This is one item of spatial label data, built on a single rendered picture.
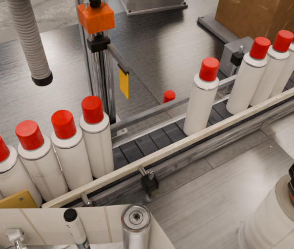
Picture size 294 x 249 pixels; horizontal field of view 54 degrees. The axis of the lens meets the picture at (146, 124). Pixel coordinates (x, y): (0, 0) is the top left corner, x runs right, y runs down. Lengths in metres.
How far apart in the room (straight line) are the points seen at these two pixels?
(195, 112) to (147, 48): 0.45
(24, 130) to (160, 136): 0.33
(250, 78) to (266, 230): 0.33
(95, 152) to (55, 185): 0.09
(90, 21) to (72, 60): 0.53
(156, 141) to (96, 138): 0.21
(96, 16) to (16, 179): 0.28
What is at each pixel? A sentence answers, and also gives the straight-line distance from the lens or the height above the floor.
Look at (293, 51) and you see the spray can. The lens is 0.75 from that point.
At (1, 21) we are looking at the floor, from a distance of 3.01.
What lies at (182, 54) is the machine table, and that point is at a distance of 1.00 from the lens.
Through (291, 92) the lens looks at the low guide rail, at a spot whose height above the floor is 0.92.
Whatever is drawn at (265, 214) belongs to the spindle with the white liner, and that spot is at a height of 1.02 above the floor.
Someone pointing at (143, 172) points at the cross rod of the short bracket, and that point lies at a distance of 0.59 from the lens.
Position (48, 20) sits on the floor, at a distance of 2.89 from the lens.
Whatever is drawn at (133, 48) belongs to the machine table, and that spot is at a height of 0.83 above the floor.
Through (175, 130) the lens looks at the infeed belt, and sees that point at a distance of 0.69.
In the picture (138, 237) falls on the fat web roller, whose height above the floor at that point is 1.05.
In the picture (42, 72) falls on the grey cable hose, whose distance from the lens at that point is 0.51.
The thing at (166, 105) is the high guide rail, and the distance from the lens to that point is 0.63.
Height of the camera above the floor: 1.42
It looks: 50 degrees down
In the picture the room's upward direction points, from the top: 3 degrees clockwise
